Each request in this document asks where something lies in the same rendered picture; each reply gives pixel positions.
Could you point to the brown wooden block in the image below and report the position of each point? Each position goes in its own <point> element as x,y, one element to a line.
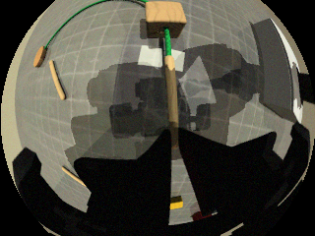
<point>160,14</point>

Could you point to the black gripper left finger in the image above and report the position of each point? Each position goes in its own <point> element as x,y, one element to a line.
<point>148,176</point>

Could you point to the tan round wooden button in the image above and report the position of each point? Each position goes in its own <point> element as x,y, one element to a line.
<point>39,56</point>

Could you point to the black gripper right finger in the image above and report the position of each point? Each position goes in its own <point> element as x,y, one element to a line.
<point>213,167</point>

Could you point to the small red cube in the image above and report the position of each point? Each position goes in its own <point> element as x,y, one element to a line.
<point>198,216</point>

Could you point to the small yellow block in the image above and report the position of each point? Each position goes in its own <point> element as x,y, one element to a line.
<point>175,202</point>

